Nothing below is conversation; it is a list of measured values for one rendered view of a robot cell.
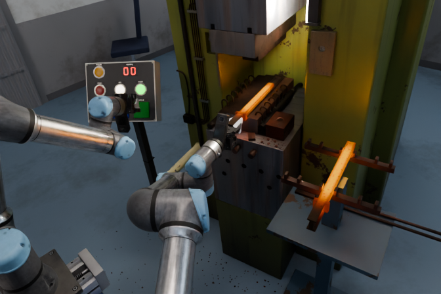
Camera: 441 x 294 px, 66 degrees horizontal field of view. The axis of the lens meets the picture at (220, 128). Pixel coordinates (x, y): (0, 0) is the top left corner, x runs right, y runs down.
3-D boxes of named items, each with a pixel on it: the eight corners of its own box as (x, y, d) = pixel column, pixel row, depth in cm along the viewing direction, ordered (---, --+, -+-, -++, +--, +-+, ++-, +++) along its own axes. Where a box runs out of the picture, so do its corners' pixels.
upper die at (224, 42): (255, 58, 130) (254, 34, 125) (210, 52, 139) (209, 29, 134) (295, 24, 159) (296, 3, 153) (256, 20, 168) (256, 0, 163)
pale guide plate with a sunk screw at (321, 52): (331, 76, 131) (335, 33, 121) (308, 73, 135) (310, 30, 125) (333, 74, 132) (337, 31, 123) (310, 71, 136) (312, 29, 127)
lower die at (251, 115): (257, 134, 150) (257, 118, 145) (218, 124, 159) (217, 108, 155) (293, 92, 178) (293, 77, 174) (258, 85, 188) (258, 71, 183)
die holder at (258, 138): (281, 224, 164) (283, 151, 139) (214, 198, 182) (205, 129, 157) (319, 157, 202) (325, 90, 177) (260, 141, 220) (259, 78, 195)
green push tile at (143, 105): (148, 118, 157) (148, 101, 157) (133, 118, 158) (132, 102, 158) (150, 117, 159) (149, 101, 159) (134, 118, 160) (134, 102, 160)
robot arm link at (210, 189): (188, 185, 141) (184, 165, 134) (215, 184, 139) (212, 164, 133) (186, 199, 134) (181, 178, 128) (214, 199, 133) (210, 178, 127)
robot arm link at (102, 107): (83, 116, 118) (89, 92, 117) (98, 115, 129) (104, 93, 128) (104, 123, 117) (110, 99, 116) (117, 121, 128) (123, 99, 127)
